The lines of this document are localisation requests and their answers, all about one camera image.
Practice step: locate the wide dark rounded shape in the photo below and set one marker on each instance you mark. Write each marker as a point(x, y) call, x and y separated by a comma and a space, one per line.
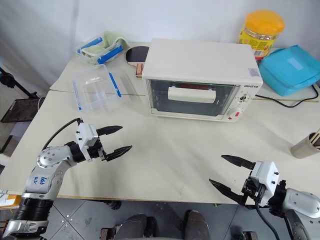
point(136, 226)

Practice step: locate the light blue fabric bag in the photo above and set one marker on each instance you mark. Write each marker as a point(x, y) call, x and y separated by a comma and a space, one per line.
point(287, 70)

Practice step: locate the light green towel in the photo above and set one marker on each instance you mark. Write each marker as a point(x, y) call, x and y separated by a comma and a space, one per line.
point(110, 38)

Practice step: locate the black table caster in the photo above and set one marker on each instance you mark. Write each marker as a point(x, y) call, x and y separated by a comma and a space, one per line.
point(114, 204)

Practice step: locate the yellow cardboard box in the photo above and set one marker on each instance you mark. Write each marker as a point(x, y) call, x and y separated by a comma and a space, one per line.
point(7, 198)

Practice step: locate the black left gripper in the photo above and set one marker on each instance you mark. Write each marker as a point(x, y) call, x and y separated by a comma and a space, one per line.
point(96, 151)

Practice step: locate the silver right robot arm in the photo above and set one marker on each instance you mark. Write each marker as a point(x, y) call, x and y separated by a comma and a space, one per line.
point(302, 202)

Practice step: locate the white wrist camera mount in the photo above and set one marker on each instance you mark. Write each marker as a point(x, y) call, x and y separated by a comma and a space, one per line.
point(266, 175)
point(86, 136)

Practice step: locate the narrow dark rounded shape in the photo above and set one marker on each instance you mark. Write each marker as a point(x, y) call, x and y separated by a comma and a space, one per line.
point(197, 225)

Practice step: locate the white toaster oven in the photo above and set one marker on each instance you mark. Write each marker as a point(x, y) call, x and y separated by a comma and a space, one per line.
point(200, 57)

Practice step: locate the black mesh tray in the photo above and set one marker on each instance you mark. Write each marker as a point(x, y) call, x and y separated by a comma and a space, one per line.
point(20, 110)

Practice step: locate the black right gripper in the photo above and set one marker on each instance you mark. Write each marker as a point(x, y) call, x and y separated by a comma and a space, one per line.
point(251, 191)

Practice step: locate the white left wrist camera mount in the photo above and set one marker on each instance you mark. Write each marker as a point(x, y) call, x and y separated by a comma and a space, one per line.
point(86, 136)

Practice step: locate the black table tennis paddle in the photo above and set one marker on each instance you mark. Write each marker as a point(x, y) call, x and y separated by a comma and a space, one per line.
point(136, 53)

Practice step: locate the light wooden chopstick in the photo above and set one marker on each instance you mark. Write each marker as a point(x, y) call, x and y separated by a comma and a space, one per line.
point(317, 133)

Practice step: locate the clear container holding towel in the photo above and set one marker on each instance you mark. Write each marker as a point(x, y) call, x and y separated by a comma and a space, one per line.
point(113, 52)

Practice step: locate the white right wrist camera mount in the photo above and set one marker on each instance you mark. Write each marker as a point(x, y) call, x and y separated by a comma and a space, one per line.
point(266, 175)

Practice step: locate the black tripod stand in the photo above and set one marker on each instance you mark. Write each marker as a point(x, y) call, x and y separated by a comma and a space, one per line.
point(8, 79)

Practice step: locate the empty clear blue-clip container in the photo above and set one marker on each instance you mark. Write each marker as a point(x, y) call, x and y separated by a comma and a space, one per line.
point(97, 95)

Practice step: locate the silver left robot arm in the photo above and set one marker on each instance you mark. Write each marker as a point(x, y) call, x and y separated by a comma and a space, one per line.
point(50, 160)

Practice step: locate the yellow-lidded snack jar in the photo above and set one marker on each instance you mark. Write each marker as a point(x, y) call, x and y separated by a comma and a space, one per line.
point(262, 25)

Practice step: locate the beige cylinder holder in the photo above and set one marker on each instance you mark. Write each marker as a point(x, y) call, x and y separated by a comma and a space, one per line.
point(303, 148)

